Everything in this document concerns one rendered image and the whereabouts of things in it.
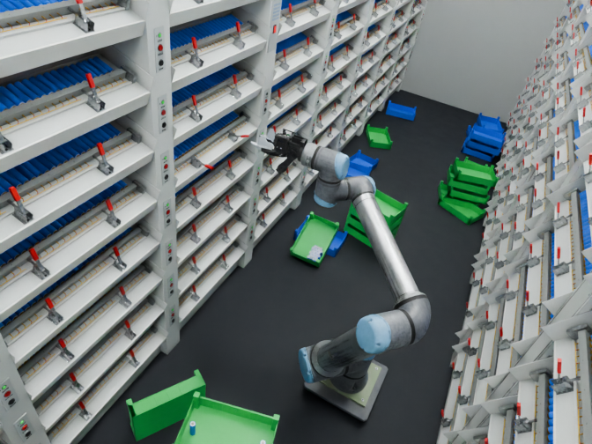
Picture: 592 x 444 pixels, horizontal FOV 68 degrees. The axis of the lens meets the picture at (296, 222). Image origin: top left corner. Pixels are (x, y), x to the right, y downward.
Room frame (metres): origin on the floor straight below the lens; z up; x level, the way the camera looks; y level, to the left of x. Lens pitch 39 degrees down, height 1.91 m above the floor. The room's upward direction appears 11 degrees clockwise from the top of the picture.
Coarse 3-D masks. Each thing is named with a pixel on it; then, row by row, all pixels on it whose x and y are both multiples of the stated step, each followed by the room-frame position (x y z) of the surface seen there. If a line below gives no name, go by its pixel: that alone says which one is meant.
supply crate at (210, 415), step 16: (208, 400) 0.76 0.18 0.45; (192, 416) 0.72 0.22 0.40; (208, 416) 0.73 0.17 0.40; (224, 416) 0.74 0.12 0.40; (240, 416) 0.75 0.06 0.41; (256, 416) 0.75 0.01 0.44; (208, 432) 0.68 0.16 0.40; (224, 432) 0.69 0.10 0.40; (240, 432) 0.70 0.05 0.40; (256, 432) 0.71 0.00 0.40; (272, 432) 0.72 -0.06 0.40
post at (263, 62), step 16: (272, 0) 1.85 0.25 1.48; (256, 16) 1.86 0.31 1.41; (256, 64) 1.85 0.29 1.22; (272, 64) 1.91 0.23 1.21; (256, 96) 1.85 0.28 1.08; (256, 112) 1.85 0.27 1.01; (256, 160) 1.86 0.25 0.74; (256, 192) 1.90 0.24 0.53; (240, 208) 1.86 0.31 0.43; (256, 208) 1.92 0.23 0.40
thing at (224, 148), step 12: (240, 108) 1.87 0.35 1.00; (252, 120) 1.85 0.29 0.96; (240, 132) 1.75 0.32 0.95; (252, 132) 1.80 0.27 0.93; (228, 144) 1.63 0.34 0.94; (204, 156) 1.50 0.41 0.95; (216, 156) 1.53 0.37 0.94; (192, 168) 1.40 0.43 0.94; (204, 168) 1.46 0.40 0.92; (180, 180) 1.32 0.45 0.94; (192, 180) 1.39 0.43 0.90
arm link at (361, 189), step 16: (352, 176) 1.47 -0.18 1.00; (368, 176) 1.48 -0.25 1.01; (352, 192) 1.40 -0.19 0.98; (368, 192) 1.40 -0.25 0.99; (368, 208) 1.33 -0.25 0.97; (368, 224) 1.28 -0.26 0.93; (384, 224) 1.28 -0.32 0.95; (384, 240) 1.21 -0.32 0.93; (384, 256) 1.16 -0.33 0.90; (400, 256) 1.16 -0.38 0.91; (384, 272) 1.12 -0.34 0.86; (400, 272) 1.10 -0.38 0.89; (400, 288) 1.05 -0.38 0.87; (416, 288) 1.06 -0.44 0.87; (400, 304) 1.00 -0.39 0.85; (416, 304) 0.99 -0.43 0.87; (416, 320) 0.93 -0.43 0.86; (416, 336) 0.89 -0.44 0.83
